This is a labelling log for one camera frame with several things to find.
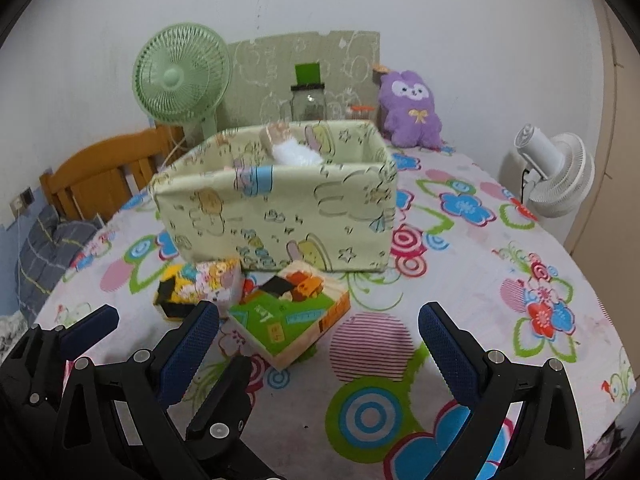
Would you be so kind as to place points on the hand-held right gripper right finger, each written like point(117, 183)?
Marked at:
point(445, 355)

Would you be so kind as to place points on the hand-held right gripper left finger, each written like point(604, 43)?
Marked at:
point(187, 355)

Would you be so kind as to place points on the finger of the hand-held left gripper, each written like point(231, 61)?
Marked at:
point(92, 327)
point(225, 400)

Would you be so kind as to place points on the yellow black cartoon pouch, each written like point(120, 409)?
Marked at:
point(210, 280)

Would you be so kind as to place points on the cartoon print fabric storage box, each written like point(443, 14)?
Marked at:
point(300, 210)

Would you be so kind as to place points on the white fluffy soft toy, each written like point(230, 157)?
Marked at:
point(297, 154)

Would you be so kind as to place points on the grey plaid cloth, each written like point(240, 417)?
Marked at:
point(45, 250)

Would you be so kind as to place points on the colourful wooden puzzle box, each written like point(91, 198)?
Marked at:
point(280, 320)

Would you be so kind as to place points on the wooden chair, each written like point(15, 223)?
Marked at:
point(100, 180)

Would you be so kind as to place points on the white standing fan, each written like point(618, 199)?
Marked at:
point(565, 175)

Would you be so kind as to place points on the purple plush bunny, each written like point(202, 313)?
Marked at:
point(412, 120)

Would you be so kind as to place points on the cotton swab container orange lid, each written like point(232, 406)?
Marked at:
point(361, 109)

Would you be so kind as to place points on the beige wardrobe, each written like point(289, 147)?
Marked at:
point(620, 160)

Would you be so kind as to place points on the green desk fan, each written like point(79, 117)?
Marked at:
point(175, 77)

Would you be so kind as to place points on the glass mug jar black lid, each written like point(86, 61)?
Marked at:
point(310, 105)

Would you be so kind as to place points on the green plastic cup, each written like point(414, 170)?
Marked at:
point(308, 74)

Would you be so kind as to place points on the wall socket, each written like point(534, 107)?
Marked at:
point(22, 199)

